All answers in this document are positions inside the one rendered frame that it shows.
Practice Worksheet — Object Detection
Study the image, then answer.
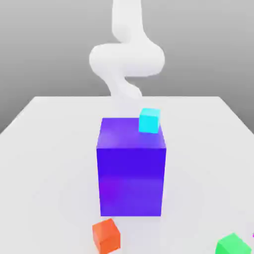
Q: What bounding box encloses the small green cube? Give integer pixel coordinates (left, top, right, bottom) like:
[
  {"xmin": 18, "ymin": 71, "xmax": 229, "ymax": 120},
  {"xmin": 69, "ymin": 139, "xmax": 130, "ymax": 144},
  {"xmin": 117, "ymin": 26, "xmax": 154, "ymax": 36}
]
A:
[{"xmin": 215, "ymin": 232, "xmax": 253, "ymax": 254}]

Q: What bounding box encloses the small cyan cube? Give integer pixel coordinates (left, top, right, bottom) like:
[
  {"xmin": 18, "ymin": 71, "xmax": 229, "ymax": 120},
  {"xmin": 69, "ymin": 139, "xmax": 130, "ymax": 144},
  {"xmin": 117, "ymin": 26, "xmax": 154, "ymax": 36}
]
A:
[{"xmin": 138, "ymin": 108, "xmax": 161, "ymax": 134}]

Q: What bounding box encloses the large purple box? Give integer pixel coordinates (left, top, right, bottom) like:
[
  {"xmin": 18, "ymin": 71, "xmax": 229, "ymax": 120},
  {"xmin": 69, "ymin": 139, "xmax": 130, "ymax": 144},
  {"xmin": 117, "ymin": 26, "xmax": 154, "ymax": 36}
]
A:
[{"xmin": 96, "ymin": 117, "xmax": 167, "ymax": 217}]

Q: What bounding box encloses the small orange cube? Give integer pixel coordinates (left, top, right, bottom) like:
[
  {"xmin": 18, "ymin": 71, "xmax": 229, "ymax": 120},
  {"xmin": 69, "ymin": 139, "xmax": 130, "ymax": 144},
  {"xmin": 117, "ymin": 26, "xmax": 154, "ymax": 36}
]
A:
[{"xmin": 91, "ymin": 218, "xmax": 121, "ymax": 254}]

